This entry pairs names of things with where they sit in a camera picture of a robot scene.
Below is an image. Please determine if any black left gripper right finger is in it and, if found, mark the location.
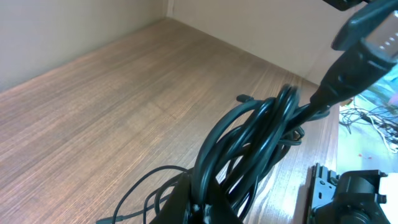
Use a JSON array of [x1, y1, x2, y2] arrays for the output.
[[203, 180, 242, 224]]

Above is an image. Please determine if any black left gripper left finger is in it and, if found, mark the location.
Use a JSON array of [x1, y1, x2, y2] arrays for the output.
[[150, 174, 192, 224]]

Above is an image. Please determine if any black cable bundle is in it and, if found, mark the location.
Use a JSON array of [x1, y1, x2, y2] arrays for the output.
[[95, 0, 398, 224]]

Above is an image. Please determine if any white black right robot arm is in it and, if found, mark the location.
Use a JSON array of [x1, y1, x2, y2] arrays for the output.
[[306, 164, 389, 224]]

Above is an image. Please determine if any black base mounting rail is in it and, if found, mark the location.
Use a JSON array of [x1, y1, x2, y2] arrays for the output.
[[306, 163, 340, 224]]

